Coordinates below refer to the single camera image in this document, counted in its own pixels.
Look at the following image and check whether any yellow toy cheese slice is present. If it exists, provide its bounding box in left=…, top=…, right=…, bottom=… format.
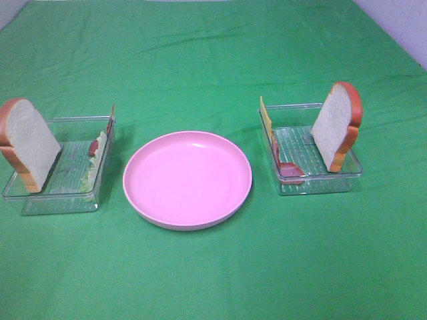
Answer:
left=260, top=96, right=273, bottom=141

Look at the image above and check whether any toy bacon strip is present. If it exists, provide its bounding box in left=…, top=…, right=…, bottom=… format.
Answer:
left=88, top=104, right=115, bottom=157
left=272, top=135, right=305, bottom=185

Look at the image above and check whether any toy lettuce leaf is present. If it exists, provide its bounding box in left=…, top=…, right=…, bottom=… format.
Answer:
left=80, top=131, right=107, bottom=193

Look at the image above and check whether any toy bread slice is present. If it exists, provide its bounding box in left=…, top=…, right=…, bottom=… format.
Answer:
left=311, top=81, right=364, bottom=173
left=1, top=98, right=61, bottom=193

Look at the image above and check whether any pink round plate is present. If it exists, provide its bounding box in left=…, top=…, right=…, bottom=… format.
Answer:
left=123, top=131, right=252, bottom=231

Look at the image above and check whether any right clear plastic tray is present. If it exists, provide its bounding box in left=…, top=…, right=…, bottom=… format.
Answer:
left=258, top=103, right=362, bottom=196

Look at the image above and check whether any clear plastic tray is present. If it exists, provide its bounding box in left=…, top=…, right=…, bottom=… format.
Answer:
left=1, top=115, right=115, bottom=215
left=258, top=103, right=362, bottom=196

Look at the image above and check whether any green tablecloth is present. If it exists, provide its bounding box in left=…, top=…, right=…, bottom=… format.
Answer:
left=1, top=1, right=426, bottom=319

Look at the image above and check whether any left clear plastic tray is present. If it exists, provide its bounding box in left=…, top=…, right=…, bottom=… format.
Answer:
left=1, top=115, right=115, bottom=215

